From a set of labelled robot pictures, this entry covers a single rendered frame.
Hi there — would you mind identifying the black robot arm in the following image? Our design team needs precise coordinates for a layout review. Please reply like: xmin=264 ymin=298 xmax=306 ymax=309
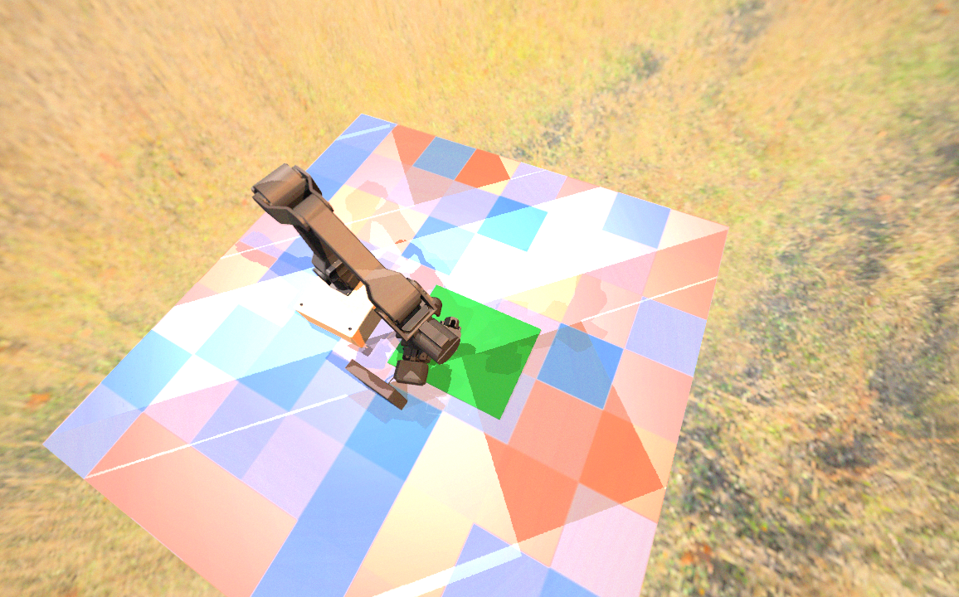
xmin=251 ymin=163 xmax=461 ymax=365

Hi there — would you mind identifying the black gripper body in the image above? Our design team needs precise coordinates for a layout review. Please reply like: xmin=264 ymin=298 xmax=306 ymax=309
xmin=393 ymin=297 xmax=442 ymax=386

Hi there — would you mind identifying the black square cooling fan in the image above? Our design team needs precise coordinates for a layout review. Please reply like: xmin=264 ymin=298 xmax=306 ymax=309
xmin=344 ymin=359 xmax=408 ymax=410

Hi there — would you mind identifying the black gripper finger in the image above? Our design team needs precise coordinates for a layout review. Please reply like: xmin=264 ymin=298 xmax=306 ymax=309
xmin=402 ymin=347 xmax=431 ymax=364

